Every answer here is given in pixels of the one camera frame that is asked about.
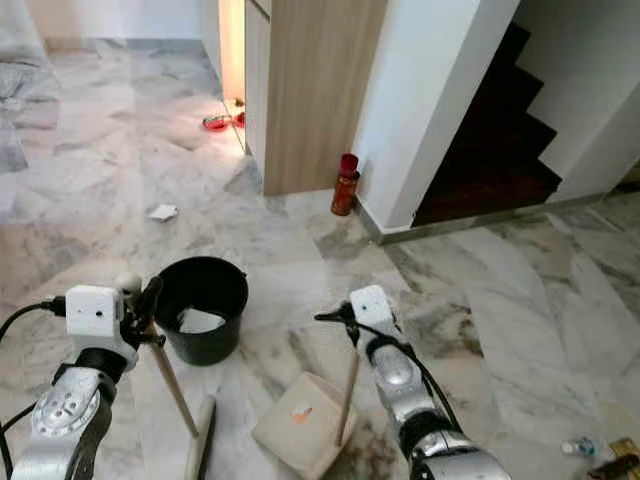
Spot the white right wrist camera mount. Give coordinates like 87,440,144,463
350,285,396,339

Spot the broom with white knob handle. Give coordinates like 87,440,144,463
115,272,219,480

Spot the red incense tin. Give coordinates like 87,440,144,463
330,172,361,218

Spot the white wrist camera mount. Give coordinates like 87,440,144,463
350,285,396,339
66,285,139,351

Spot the white crumpled paper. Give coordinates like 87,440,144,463
178,308,226,333

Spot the clear plastic bottle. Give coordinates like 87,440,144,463
563,437,603,459

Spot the cream dustpan with loop handle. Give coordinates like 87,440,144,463
252,340,361,480

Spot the black plastic bucket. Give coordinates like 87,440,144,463
153,256,249,366

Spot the dark staircase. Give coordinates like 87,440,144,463
413,22,563,227

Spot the yellow brown packet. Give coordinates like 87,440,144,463
600,437,640,473

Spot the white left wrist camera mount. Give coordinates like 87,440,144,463
66,285,139,351

